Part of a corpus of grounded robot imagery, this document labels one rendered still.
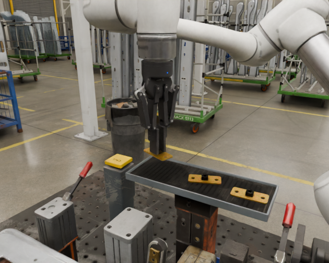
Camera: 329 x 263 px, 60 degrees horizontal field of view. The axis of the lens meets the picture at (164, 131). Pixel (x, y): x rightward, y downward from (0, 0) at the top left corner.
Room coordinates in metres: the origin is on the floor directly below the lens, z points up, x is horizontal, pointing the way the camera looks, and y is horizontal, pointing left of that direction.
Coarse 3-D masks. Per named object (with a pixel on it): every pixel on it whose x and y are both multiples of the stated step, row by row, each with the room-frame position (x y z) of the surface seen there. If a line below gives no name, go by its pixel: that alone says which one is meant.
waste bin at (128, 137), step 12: (108, 108) 2.99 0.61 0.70; (120, 108) 2.93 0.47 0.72; (132, 108) 2.94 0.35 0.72; (108, 120) 2.99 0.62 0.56; (120, 120) 2.94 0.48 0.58; (132, 120) 2.95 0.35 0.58; (120, 132) 2.97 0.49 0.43; (132, 132) 2.98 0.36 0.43; (144, 132) 3.12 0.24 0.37; (120, 144) 2.98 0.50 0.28; (132, 144) 2.99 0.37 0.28; (144, 144) 3.14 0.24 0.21; (132, 156) 2.99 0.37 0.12; (144, 156) 3.15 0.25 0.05
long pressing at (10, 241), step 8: (0, 232) 0.64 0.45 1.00; (8, 232) 0.63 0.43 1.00; (16, 232) 0.63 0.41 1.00; (0, 240) 0.60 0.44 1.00; (8, 240) 0.60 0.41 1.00; (16, 240) 0.60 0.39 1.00; (24, 240) 0.60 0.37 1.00; (32, 240) 0.60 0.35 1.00; (0, 248) 0.57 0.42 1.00; (8, 248) 0.57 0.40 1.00; (16, 248) 0.57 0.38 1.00; (24, 248) 0.57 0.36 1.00; (32, 248) 0.57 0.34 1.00; (40, 248) 0.57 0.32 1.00; (48, 248) 0.57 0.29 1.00; (0, 256) 0.55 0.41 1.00; (8, 256) 0.55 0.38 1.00; (16, 256) 0.55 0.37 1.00; (24, 256) 0.55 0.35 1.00; (32, 256) 0.55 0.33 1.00; (40, 256) 0.55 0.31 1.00; (48, 256) 0.55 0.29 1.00; (56, 256) 0.54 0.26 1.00; (64, 256) 0.54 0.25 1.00
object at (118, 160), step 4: (116, 156) 0.79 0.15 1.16; (120, 156) 0.79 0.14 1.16; (124, 156) 0.79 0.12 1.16; (108, 160) 0.76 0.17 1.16; (112, 160) 0.76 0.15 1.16; (116, 160) 0.76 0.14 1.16; (120, 160) 0.76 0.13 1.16; (124, 160) 0.76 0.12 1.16; (128, 160) 0.76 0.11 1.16; (132, 160) 0.78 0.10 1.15; (108, 164) 0.75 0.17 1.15; (112, 164) 0.74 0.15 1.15; (116, 164) 0.73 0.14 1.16; (120, 164) 0.73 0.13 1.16; (124, 164) 0.74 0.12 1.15; (120, 168) 0.73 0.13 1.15
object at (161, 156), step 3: (144, 150) 0.70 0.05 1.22; (147, 150) 0.70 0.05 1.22; (159, 150) 0.68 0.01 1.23; (150, 153) 0.68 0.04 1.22; (153, 153) 0.68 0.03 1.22; (159, 153) 0.68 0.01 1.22; (162, 153) 0.68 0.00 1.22; (165, 153) 0.68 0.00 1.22; (168, 153) 0.68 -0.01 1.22; (153, 156) 0.67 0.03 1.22; (156, 156) 0.66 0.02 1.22; (159, 156) 0.66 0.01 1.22; (162, 156) 0.66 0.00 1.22; (165, 156) 0.67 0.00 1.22; (168, 156) 0.66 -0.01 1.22; (171, 156) 0.66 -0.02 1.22; (159, 159) 0.65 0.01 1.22; (162, 159) 0.64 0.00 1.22; (165, 159) 0.65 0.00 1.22
